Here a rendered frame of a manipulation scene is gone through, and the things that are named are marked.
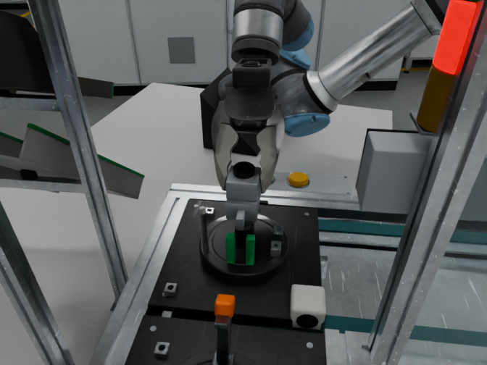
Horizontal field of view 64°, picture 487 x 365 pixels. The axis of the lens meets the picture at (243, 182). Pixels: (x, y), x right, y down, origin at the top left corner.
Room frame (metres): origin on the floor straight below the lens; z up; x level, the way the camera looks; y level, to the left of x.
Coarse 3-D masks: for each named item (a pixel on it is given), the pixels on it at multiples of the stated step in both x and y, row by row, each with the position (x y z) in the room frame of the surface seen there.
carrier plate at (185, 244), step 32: (192, 224) 0.50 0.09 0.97; (288, 224) 0.50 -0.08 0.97; (192, 256) 0.43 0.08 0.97; (288, 256) 0.43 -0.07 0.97; (160, 288) 0.37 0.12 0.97; (192, 288) 0.37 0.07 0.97; (224, 288) 0.37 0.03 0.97; (256, 288) 0.37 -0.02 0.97; (288, 288) 0.37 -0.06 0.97; (256, 320) 0.32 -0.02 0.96; (288, 320) 0.31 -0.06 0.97
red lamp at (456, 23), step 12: (456, 0) 0.30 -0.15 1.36; (456, 12) 0.30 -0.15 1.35; (468, 12) 0.29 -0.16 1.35; (444, 24) 0.31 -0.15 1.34; (456, 24) 0.29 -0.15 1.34; (468, 24) 0.29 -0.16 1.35; (444, 36) 0.30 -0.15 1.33; (456, 36) 0.29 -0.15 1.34; (444, 48) 0.30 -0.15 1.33; (456, 48) 0.29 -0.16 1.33; (444, 60) 0.29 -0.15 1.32; (456, 60) 0.29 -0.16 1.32
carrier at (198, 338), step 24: (144, 336) 0.29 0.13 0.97; (168, 336) 0.29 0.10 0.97; (192, 336) 0.29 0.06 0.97; (216, 336) 0.29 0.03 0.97; (240, 336) 0.29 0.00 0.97; (264, 336) 0.29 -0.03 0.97; (288, 336) 0.29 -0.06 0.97; (312, 336) 0.29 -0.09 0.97; (144, 360) 0.26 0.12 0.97; (168, 360) 0.26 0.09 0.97; (192, 360) 0.25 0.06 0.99; (240, 360) 0.25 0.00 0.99; (264, 360) 0.26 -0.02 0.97; (288, 360) 0.26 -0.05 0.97; (312, 360) 0.26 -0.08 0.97
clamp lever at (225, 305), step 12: (216, 300) 0.27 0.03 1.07; (228, 300) 0.27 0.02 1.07; (216, 312) 0.26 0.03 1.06; (228, 312) 0.26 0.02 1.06; (216, 324) 0.24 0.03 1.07; (228, 324) 0.25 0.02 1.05; (228, 336) 0.25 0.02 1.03; (228, 348) 0.24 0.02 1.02; (216, 360) 0.24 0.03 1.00; (228, 360) 0.24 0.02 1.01
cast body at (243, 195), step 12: (240, 168) 0.44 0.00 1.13; (252, 168) 0.44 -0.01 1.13; (228, 180) 0.42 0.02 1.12; (240, 180) 0.42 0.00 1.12; (252, 180) 0.42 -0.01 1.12; (228, 192) 0.42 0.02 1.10; (240, 192) 0.42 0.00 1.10; (252, 192) 0.42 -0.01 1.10; (228, 204) 0.41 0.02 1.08; (240, 204) 0.41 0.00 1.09; (252, 204) 0.41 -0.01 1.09; (228, 216) 0.41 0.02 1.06; (240, 216) 0.40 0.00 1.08; (252, 216) 0.41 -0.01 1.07; (240, 228) 0.39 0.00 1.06
